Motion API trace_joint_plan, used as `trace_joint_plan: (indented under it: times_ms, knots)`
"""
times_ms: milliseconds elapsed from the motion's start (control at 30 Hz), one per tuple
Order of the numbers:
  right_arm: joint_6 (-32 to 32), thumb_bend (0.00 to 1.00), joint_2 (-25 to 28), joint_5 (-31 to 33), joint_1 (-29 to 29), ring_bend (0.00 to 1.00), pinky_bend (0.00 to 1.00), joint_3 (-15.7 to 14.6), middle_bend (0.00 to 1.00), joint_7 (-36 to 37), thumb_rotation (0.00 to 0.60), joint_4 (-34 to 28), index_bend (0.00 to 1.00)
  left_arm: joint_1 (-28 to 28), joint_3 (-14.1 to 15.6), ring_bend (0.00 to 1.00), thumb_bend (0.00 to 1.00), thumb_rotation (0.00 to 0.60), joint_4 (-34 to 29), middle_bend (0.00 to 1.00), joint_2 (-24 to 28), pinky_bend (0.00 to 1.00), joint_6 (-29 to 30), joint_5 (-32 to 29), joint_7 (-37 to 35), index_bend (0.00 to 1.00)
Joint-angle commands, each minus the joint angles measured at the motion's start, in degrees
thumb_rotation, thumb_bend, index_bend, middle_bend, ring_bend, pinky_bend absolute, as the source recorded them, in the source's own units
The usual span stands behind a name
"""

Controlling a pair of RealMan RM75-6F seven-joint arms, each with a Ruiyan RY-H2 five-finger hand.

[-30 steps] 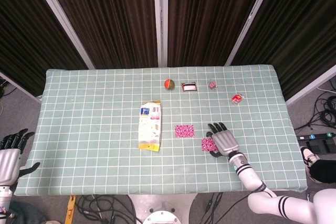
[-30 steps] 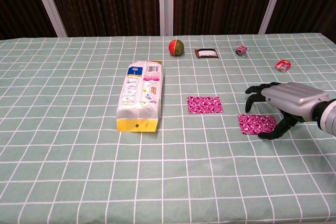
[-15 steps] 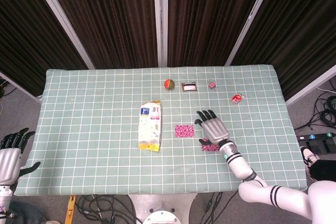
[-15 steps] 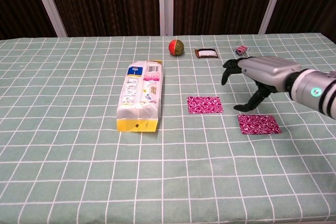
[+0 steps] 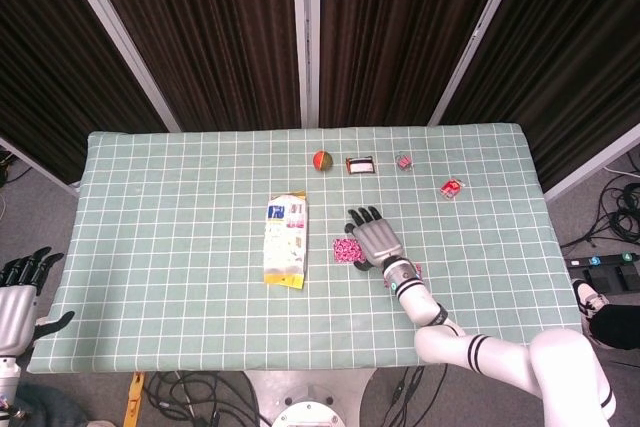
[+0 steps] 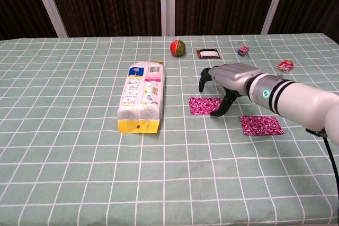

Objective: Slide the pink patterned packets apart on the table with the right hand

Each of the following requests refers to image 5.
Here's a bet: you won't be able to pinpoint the green checked tablecloth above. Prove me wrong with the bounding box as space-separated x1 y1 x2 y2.
27 121 587 374

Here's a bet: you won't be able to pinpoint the yellow black cables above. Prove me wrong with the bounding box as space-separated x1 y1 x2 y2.
0 146 17 187

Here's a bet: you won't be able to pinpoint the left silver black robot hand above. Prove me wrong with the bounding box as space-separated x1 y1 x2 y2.
0 245 76 357

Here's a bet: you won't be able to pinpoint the black foot pedal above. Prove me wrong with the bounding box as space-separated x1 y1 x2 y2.
582 264 640 293

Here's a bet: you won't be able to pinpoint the brown white flat packet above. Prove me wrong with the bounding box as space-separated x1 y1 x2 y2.
344 155 377 177

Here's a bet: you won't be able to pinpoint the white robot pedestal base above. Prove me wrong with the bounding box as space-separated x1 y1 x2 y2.
244 370 379 427

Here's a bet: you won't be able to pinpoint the black trouser leg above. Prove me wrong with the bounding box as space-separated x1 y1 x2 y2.
588 304 640 351

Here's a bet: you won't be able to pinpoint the black cable bundle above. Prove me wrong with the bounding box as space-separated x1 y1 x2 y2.
559 151 640 250
144 370 261 427

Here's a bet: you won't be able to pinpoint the dark fabric partition panel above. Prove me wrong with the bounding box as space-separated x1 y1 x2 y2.
292 0 519 129
0 0 181 193
429 0 640 201
54 0 307 132

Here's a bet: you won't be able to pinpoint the black cable with connector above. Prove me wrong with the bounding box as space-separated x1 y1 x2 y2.
384 365 451 427

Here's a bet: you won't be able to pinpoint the white black sneaker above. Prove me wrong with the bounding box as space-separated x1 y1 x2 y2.
572 279 611 319

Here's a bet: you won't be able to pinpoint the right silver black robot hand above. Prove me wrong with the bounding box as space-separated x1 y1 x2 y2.
343 204 405 272

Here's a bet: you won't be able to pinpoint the red snack packet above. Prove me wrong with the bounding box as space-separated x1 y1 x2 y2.
439 176 465 200

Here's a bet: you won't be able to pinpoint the white yellow plastic package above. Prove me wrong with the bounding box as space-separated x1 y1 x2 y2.
262 190 308 291

